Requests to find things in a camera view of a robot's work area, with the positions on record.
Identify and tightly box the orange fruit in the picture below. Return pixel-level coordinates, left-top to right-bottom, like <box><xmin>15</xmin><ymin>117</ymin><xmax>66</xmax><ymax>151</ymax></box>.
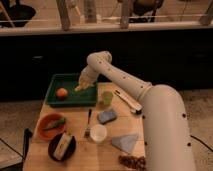
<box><xmin>56</xmin><ymin>88</ymin><xmax>68</xmax><ymax>99</ymax></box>

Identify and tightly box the green vegetable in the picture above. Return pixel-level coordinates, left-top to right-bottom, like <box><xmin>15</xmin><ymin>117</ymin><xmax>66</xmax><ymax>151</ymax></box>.
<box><xmin>43</xmin><ymin>117</ymin><xmax>66</xmax><ymax>131</ymax></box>

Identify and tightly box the white cup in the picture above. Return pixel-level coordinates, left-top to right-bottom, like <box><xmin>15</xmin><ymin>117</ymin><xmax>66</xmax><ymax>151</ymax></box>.
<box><xmin>90</xmin><ymin>124</ymin><xmax>107</xmax><ymax>143</ymax></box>

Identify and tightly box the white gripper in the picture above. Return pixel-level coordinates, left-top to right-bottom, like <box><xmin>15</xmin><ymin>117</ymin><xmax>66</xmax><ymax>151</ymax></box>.
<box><xmin>79</xmin><ymin>66</ymin><xmax>98</xmax><ymax>89</ymax></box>

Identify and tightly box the blue folded cloth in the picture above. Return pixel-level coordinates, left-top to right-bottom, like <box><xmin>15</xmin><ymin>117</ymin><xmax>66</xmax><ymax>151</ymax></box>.
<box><xmin>111</xmin><ymin>133</ymin><xmax>138</xmax><ymax>154</ymax></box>

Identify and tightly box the blue sponge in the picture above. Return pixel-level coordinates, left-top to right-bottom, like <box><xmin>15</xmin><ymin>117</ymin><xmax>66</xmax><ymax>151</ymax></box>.
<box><xmin>97</xmin><ymin>109</ymin><xmax>117</xmax><ymax>124</ymax></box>

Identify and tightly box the brown grape bunch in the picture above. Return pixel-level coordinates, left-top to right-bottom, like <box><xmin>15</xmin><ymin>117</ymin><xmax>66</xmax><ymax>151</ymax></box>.
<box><xmin>118</xmin><ymin>156</ymin><xmax>146</xmax><ymax>171</ymax></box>

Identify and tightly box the green plastic cup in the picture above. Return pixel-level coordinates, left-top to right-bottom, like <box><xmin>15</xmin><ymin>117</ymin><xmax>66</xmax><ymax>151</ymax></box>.
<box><xmin>101</xmin><ymin>91</ymin><xmax>113</xmax><ymax>107</ymax></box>

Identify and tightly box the white box in bowl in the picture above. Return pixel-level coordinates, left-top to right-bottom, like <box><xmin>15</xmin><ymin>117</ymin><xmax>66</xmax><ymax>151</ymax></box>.
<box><xmin>53</xmin><ymin>133</ymin><xmax>72</xmax><ymax>160</ymax></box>

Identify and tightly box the black bowl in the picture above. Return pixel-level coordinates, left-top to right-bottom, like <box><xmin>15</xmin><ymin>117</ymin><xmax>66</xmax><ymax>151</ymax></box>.
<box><xmin>48</xmin><ymin>133</ymin><xmax>76</xmax><ymax>162</ymax></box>

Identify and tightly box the orange bowl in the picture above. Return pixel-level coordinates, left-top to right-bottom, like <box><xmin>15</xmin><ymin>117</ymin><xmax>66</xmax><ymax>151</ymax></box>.
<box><xmin>37</xmin><ymin>113</ymin><xmax>66</xmax><ymax>140</ymax></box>

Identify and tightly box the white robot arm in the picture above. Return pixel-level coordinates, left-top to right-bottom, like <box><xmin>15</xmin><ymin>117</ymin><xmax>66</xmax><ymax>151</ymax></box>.
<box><xmin>79</xmin><ymin>51</ymin><xmax>196</xmax><ymax>171</ymax></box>

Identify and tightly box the green plastic tray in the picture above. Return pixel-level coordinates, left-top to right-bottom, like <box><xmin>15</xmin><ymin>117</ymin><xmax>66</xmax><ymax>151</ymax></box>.
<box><xmin>45</xmin><ymin>73</ymin><xmax>98</xmax><ymax>108</ymax></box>

